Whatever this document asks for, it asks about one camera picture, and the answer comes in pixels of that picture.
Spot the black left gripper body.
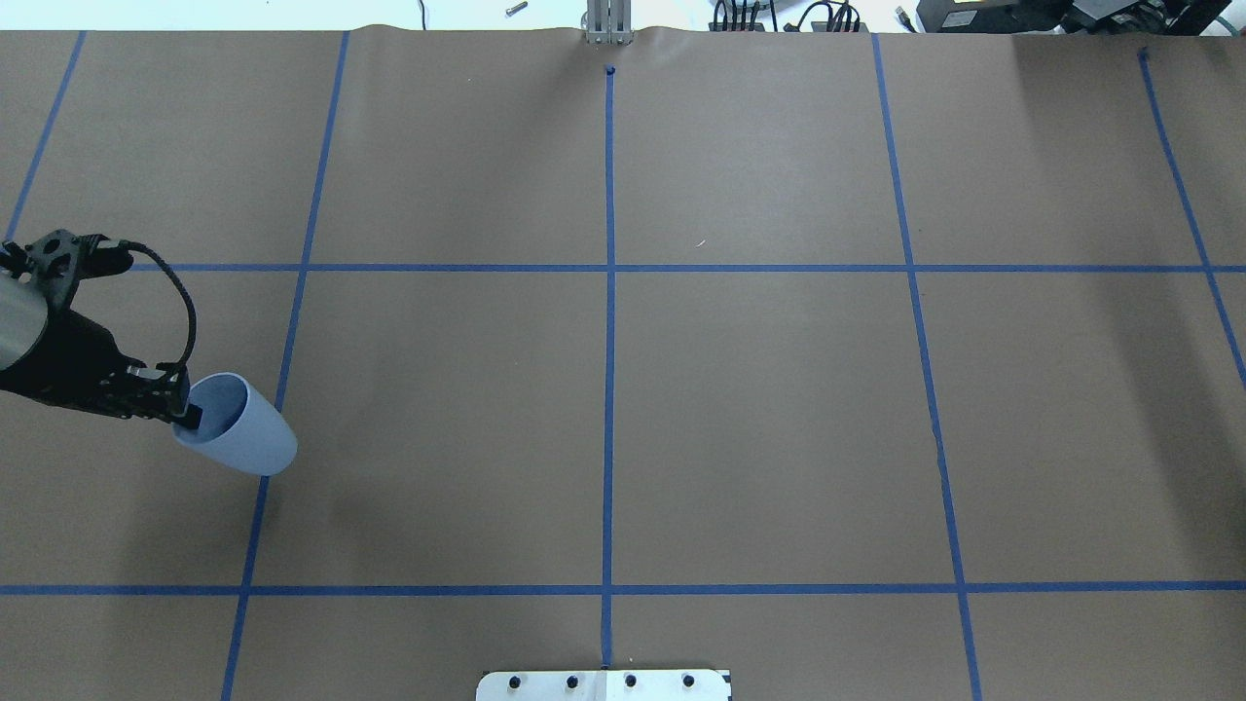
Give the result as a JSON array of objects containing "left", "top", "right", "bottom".
[{"left": 1, "top": 311, "right": 174, "bottom": 420}]

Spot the light blue plastic cup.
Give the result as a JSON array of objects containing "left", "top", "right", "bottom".
[{"left": 172, "top": 374, "right": 298, "bottom": 476}]

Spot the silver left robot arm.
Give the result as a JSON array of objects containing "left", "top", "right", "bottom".
[{"left": 1, "top": 271, "right": 203, "bottom": 430}]

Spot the brown paper table cover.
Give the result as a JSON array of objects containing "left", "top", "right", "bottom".
[{"left": 2, "top": 26, "right": 1244, "bottom": 700}]

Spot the black electronics box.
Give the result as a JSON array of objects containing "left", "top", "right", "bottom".
[{"left": 916, "top": 1, "right": 1073, "bottom": 34}]

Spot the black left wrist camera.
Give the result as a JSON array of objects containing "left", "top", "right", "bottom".
[{"left": 1, "top": 228, "right": 133, "bottom": 293}]

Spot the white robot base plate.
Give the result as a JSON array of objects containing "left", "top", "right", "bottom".
[{"left": 475, "top": 669, "right": 733, "bottom": 700}]

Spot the aluminium frame post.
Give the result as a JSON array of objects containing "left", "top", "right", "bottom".
[{"left": 582, "top": 0, "right": 635, "bottom": 46}]

